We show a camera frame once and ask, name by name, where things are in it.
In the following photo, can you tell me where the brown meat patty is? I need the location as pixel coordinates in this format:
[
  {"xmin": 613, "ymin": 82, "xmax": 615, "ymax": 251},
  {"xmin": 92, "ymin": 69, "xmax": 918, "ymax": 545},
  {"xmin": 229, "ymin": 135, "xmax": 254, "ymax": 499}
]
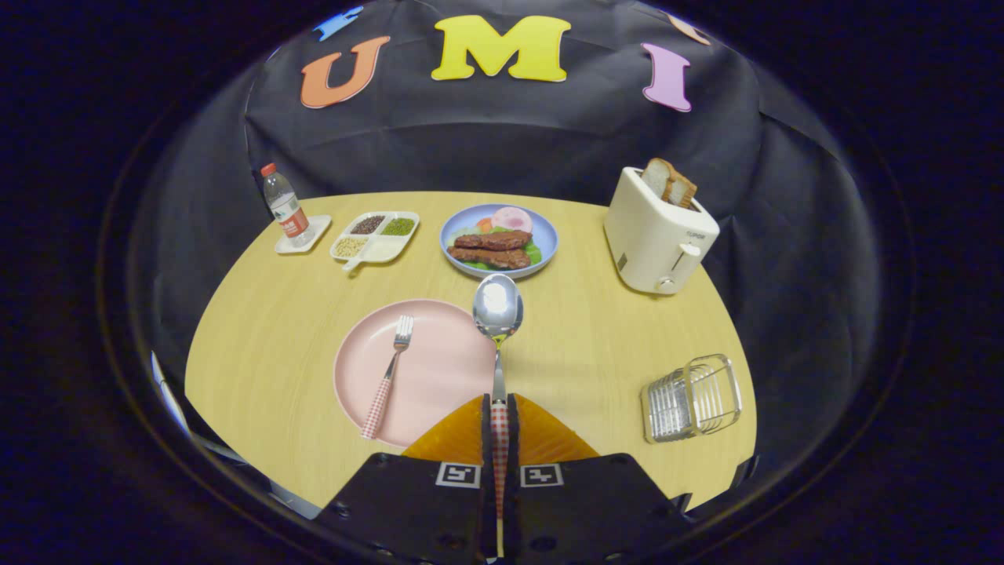
[
  {"xmin": 447, "ymin": 246, "xmax": 533, "ymax": 271},
  {"xmin": 453, "ymin": 230, "xmax": 533, "ymax": 252}
]

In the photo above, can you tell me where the white toaster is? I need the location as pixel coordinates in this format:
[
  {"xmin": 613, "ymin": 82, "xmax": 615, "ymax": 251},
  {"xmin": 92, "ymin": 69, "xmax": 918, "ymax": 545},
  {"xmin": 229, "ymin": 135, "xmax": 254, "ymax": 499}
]
[{"xmin": 603, "ymin": 166, "xmax": 720, "ymax": 296}]

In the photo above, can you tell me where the white square coaster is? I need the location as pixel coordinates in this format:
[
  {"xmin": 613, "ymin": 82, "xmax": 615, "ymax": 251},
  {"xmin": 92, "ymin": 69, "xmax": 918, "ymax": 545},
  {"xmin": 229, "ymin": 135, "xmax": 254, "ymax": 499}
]
[{"xmin": 275, "ymin": 214, "xmax": 333, "ymax": 255}]

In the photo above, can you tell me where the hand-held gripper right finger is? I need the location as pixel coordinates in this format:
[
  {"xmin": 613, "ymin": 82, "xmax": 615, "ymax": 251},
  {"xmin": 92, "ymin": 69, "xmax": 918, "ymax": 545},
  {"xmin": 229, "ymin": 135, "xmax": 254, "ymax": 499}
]
[{"xmin": 504, "ymin": 392, "xmax": 693, "ymax": 565}]

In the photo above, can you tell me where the steel fork checkered handle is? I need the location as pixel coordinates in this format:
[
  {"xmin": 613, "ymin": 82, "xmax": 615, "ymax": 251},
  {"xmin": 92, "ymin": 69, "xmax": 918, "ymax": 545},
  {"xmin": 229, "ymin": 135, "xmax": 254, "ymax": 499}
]
[{"xmin": 361, "ymin": 315, "xmax": 414, "ymax": 440}]

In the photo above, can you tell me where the clear water bottle red cap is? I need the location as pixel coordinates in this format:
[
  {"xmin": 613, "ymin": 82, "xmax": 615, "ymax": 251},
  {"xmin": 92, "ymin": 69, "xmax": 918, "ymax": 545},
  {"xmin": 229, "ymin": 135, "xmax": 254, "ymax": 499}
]
[{"xmin": 260, "ymin": 162, "xmax": 316, "ymax": 248}]

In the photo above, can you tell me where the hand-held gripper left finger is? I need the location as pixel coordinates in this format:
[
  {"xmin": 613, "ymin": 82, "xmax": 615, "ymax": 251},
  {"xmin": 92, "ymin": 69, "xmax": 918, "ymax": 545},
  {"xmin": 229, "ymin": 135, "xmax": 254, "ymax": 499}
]
[{"xmin": 312, "ymin": 394, "xmax": 498, "ymax": 565}]

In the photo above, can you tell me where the white divided tray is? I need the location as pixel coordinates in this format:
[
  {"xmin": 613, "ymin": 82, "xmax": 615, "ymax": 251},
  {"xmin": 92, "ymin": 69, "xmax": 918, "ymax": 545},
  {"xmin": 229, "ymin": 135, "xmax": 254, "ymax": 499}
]
[{"xmin": 329, "ymin": 210, "xmax": 420, "ymax": 273}]

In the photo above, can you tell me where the wire cutlery basket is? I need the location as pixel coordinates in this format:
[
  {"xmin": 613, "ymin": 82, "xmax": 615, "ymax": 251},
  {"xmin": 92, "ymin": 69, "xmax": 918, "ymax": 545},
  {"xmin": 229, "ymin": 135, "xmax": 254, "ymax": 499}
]
[{"xmin": 640, "ymin": 353, "xmax": 744, "ymax": 445}]

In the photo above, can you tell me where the white flat panel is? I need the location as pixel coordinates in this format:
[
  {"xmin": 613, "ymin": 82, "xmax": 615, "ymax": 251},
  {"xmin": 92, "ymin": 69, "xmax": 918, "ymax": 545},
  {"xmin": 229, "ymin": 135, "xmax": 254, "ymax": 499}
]
[{"xmin": 151, "ymin": 352, "xmax": 193, "ymax": 437}]

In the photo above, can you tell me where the blue round plate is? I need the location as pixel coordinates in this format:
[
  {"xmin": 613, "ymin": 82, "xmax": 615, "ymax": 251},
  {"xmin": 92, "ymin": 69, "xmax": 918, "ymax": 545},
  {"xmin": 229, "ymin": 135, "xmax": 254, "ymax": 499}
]
[{"xmin": 439, "ymin": 204, "xmax": 559, "ymax": 280}]

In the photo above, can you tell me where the steel spoon checkered handle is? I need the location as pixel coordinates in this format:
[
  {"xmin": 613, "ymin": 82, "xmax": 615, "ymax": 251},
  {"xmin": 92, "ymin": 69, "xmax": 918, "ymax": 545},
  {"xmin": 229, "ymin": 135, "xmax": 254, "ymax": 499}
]
[{"xmin": 472, "ymin": 273, "xmax": 525, "ymax": 560}]

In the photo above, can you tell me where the pink round plate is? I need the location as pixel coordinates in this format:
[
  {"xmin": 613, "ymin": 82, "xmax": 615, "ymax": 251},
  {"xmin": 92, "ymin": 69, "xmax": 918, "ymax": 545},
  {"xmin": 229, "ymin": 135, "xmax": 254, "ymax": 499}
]
[{"xmin": 333, "ymin": 298, "xmax": 497, "ymax": 450}]

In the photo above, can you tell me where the pink ham slice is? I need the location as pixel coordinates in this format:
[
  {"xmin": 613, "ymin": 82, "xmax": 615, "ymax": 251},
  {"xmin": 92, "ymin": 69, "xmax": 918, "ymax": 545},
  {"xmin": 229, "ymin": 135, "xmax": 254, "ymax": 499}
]
[{"xmin": 491, "ymin": 206, "xmax": 534, "ymax": 234}]

